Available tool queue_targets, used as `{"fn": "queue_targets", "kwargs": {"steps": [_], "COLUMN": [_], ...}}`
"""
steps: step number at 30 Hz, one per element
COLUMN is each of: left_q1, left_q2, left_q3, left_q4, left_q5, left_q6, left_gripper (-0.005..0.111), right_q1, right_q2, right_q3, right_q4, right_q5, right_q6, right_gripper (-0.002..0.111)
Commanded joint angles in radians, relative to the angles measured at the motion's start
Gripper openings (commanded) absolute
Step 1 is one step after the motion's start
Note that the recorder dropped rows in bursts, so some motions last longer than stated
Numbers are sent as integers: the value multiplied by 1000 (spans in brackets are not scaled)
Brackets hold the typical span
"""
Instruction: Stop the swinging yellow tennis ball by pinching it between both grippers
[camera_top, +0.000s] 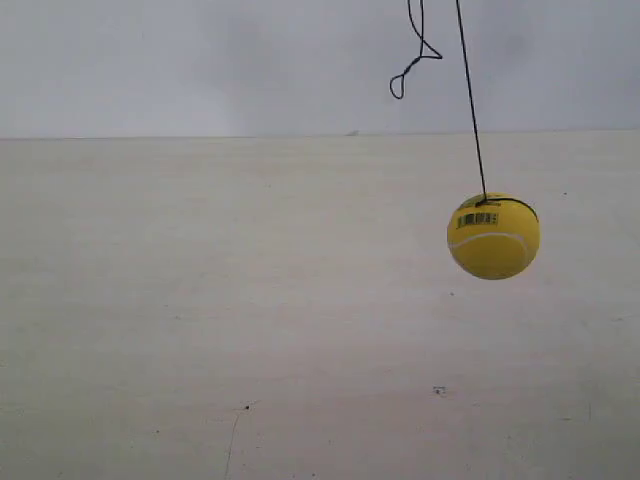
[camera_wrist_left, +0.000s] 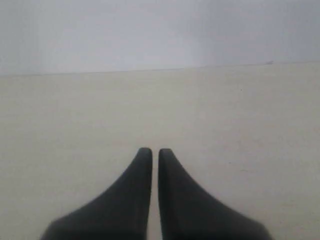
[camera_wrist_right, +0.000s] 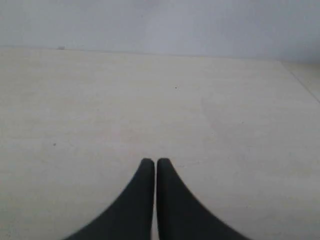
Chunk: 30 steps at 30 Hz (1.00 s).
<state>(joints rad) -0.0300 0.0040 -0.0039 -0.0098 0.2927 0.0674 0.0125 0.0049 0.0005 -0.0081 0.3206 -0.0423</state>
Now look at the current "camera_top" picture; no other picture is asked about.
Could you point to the yellow tennis ball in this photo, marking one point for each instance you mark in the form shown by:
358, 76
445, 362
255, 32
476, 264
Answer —
494, 236

